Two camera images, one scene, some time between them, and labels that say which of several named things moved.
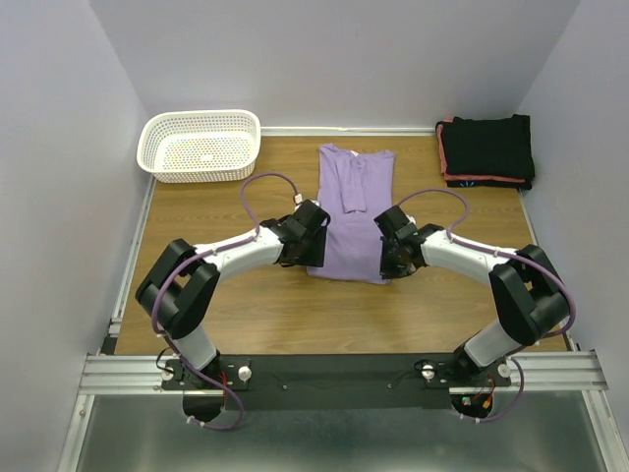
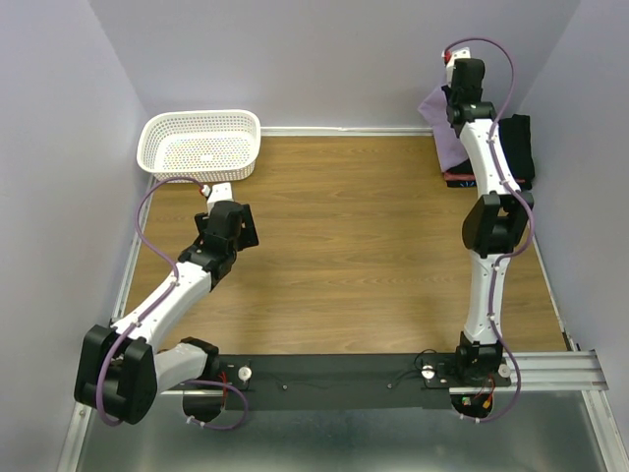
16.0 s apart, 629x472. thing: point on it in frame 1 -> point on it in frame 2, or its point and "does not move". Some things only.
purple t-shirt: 355,188 -> 450,148
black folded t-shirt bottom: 511,185 does not move
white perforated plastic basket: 195,146 does not move
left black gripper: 315,257 -> 248,236
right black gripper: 386,270 -> 447,91
